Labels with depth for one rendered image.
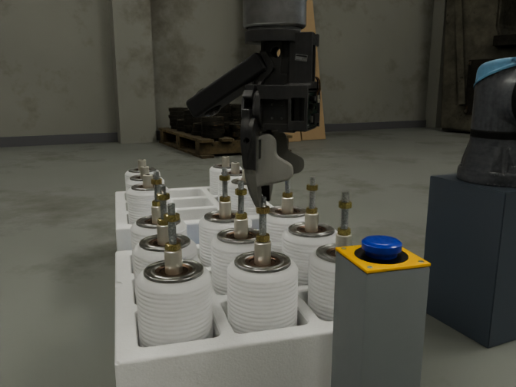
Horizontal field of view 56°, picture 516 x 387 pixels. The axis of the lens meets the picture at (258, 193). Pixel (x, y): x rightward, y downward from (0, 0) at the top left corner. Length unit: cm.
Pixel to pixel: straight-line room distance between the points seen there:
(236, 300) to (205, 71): 399
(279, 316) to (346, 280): 16
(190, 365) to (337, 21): 478
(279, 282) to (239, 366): 11
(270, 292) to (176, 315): 12
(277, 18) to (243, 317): 37
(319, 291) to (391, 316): 19
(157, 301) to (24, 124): 377
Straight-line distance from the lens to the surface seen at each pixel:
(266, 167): 59
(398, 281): 49
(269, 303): 63
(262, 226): 63
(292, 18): 58
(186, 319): 61
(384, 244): 50
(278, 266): 64
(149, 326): 63
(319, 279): 67
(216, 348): 60
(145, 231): 82
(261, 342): 62
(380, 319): 50
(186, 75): 449
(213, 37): 459
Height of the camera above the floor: 48
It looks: 13 degrees down
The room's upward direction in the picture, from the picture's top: straight up
